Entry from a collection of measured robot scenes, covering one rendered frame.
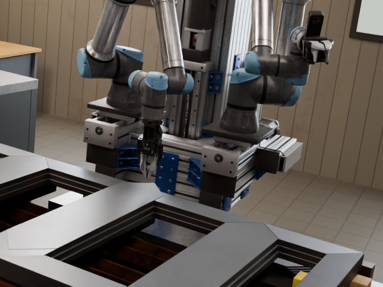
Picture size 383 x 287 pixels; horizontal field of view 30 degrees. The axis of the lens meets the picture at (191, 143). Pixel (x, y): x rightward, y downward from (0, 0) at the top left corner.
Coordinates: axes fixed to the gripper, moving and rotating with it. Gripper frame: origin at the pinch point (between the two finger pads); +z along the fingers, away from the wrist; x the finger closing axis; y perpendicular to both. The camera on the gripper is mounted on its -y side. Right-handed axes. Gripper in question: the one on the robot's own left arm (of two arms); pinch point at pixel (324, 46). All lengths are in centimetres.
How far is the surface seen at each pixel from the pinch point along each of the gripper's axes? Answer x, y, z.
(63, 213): 79, 48, 4
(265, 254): 19, 58, 17
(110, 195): 66, 50, -16
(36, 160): 95, 46, -45
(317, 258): 4, 61, 16
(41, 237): 83, 48, 22
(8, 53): 168, 59, -375
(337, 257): -2, 59, 18
